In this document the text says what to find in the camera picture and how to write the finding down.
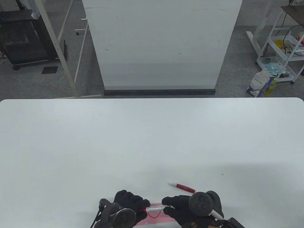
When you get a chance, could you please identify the red glitter glue pen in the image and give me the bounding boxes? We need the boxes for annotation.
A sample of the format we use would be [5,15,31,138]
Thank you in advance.
[167,182,196,193]

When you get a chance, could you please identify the large white partition board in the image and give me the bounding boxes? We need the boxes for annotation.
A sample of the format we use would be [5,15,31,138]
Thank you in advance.
[81,0,243,90]

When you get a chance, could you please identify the yellow-green bottle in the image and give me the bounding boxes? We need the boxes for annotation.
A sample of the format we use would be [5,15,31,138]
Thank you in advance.
[264,78,278,96]

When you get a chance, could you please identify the white plastic bag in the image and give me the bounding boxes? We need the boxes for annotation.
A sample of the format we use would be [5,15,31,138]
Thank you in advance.
[246,69,276,98]

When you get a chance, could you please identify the yellow item on cart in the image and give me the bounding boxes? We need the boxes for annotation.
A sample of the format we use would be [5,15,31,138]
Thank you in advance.
[274,39,289,50]

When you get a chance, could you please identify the white flat post stand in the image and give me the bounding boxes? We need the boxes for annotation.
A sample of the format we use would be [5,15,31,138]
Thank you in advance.
[34,0,103,99]

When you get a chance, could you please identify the black controller lanyard cord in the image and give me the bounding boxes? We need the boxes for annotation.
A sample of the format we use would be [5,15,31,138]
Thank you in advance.
[90,209,101,228]

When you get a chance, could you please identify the pink heart outline paper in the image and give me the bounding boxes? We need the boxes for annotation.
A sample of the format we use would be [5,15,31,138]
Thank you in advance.
[135,202,176,226]

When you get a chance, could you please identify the white marker with red cap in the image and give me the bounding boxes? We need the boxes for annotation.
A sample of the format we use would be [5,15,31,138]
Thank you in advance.
[142,205,171,212]

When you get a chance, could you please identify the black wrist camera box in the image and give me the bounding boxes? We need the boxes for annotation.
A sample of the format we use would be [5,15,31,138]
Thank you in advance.
[223,217,245,228]

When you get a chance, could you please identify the black partition base bar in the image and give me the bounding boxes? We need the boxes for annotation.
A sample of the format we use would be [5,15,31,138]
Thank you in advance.
[104,89,216,96]

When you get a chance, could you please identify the white tube frame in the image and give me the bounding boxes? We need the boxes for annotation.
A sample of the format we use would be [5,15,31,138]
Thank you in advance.
[57,0,90,85]

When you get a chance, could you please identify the person's right hand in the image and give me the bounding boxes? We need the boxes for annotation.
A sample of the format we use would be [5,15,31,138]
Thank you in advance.
[162,195,223,228]

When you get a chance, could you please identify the white table leg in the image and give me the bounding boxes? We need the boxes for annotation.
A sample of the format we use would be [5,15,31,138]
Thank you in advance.
[245,0,273,57]

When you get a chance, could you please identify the black and white controller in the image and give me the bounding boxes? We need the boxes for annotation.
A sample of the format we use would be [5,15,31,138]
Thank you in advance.
[99,199,137,228]
[189,191,224,219]

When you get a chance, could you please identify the brown tabletop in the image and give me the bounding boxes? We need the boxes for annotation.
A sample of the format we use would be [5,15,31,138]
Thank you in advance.
[281,5,304,28]

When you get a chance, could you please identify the white utility cart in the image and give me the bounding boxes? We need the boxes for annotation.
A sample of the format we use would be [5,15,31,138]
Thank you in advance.
[256,9,304,85]

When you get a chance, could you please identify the person's left hand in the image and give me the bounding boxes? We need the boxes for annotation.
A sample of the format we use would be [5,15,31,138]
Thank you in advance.
[114,190,151,221]

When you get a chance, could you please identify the black cabinet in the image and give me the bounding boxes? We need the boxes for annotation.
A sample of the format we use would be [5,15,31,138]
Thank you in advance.
[0,9,60,70]

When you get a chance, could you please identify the blue face masks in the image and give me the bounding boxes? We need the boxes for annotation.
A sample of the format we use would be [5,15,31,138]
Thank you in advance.
[260,57,288,76]

